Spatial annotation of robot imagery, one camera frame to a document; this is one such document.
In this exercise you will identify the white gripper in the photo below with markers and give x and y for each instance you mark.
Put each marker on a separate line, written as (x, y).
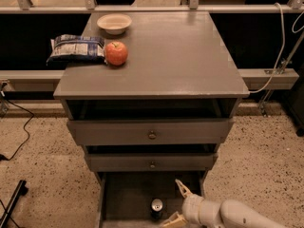
(191, 209)

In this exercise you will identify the dark pepsi can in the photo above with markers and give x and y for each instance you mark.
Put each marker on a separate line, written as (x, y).
(156, 207)

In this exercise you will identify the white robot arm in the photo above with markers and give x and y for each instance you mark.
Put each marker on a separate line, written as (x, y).
(236, 214)

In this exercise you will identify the brass middle drawer knob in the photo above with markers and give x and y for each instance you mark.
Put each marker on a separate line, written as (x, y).
(152, 165)

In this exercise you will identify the brass drawer knob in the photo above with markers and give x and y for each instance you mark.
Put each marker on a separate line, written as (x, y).
(152, 135)
(152, 165)

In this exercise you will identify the grey open bottom drawer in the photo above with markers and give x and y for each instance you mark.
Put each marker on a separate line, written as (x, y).
(125, 197)

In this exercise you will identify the grey middle drawer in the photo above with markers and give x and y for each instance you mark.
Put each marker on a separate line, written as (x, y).
(140, 162)

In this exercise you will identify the brass top drawer knob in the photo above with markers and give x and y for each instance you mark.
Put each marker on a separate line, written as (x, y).
(152, 135)

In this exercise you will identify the grey top drawer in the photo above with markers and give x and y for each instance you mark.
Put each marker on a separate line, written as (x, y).
(136, 132)

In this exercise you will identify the grey wooden drawer cabinet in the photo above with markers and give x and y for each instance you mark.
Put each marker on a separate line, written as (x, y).
(177, 69)

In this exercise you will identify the black stand foot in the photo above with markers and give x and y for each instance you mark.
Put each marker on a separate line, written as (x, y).
(19, 191)

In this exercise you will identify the red apple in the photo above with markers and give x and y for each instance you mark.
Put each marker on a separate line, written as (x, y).
(116, 53)

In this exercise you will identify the white paper bowl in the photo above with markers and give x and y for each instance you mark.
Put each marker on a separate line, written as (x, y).
(115, 23)

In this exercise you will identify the blue white chip bag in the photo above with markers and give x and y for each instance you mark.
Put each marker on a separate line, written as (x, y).
(75, 48)

